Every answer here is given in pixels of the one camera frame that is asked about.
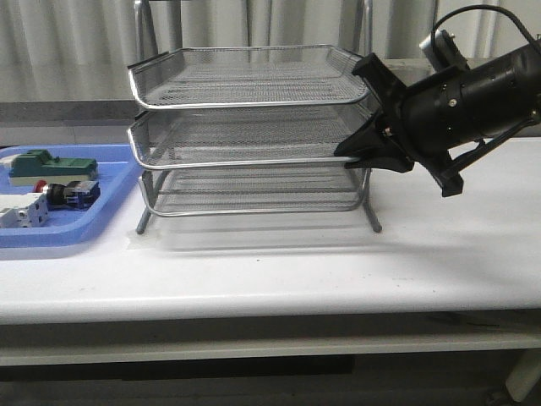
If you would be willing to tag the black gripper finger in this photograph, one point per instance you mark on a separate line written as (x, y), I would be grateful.
(368, 138)
(388, 157)

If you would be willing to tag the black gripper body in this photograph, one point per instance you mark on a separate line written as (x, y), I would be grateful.
(415, 120)

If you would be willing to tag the red emergency stop button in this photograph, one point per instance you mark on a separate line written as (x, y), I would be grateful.
(77, 195)

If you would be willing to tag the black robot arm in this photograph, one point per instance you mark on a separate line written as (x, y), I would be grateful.
(488, 105)

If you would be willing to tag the white table leg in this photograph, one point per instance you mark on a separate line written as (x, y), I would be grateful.
(524, 375)

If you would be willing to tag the blue plastic tray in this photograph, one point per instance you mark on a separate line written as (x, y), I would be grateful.
(117, 173)

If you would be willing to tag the green and beige electrical module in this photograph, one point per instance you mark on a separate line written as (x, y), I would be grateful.
(39, 164)

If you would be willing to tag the dark background counter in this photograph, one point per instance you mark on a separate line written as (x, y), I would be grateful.
(66, 93)

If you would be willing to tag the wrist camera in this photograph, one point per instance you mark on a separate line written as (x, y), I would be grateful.
(442, 52)

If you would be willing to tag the silver rack frame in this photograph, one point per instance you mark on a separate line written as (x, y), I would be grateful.
(147, 48)

